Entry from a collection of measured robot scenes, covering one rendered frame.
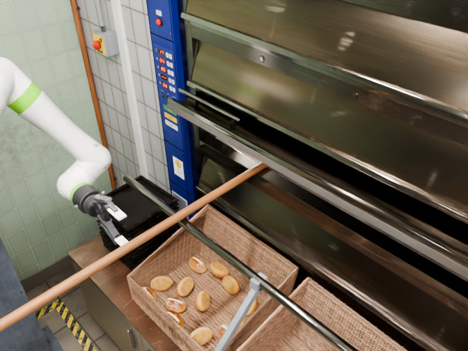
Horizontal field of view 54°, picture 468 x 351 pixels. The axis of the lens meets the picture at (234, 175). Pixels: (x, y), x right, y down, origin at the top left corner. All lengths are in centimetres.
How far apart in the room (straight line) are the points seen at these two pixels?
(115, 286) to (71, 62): 117
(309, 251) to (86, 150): 90
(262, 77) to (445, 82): 63
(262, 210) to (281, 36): 74
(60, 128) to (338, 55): 96
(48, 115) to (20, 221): 125
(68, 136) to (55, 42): 90
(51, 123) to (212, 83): 58
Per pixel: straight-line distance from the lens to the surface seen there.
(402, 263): 154
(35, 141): 267
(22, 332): 251
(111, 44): 227
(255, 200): 189
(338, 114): 142
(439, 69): 120
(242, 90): 165
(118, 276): 228
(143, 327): 208
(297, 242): 180
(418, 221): 134
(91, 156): 176
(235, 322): 146
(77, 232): 310
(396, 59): 124
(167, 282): 213
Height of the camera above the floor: 226
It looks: 37 degrees down
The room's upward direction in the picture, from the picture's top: 1 degrees counter-clockwise
